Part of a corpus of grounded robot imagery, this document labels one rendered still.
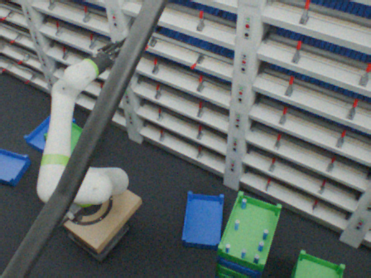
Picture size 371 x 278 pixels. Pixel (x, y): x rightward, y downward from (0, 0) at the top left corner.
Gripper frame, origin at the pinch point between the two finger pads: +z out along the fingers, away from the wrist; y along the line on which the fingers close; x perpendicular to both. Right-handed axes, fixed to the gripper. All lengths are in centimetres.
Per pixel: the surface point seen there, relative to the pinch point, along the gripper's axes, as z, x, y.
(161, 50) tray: 16.0, 8.5, -9.1
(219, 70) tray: 16.3, 8.1, -40.8
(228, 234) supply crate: -22, 63, -72
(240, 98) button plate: 17, 19, -53
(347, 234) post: 28, 86, -120
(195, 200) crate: 13, 97, -39
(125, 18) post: 16.5, -2.5, 12.7
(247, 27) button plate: 9, -21, -53
